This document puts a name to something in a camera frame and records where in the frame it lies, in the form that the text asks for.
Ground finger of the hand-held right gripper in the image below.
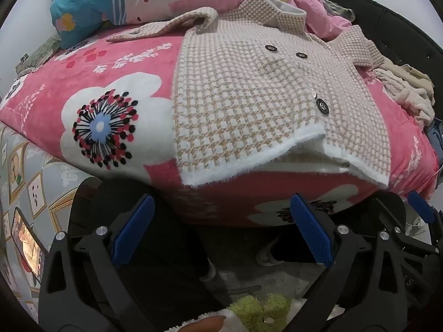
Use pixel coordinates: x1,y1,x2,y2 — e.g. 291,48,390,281
406,191,437,239
370,196,408,236

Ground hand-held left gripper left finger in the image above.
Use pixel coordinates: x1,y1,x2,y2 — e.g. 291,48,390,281
38,194,156,332

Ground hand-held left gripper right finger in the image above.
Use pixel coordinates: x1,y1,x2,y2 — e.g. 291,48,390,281
290,193,406,332

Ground beige white houndstooth coat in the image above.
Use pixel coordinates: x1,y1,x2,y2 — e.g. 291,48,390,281
105,0,393,189

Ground person's left hand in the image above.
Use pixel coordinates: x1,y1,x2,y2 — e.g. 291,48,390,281
179,315,226,332

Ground person's black pants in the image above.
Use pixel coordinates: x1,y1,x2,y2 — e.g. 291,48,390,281
67,178,312,319

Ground white shoe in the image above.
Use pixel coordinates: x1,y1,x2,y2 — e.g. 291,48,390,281
198,259,218,283
255,238,279,268

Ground dark blue cloth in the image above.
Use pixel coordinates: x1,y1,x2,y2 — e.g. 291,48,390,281
426,119,443,167

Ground cream knitted garment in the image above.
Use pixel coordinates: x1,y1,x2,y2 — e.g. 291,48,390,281
374,67,437,127

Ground grey picture print bedsheet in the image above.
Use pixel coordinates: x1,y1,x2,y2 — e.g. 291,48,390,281
0,121,101,319

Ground beige garment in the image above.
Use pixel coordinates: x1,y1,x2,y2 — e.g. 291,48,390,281
374,55,437,94

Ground black padded headboard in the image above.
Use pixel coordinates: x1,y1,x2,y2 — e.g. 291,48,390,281
325,0,443,87

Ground green floral cloth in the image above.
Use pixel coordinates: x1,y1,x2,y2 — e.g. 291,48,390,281
16,35,65,77

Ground grey patterned garment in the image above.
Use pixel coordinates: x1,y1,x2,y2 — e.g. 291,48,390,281
323,0,357,25

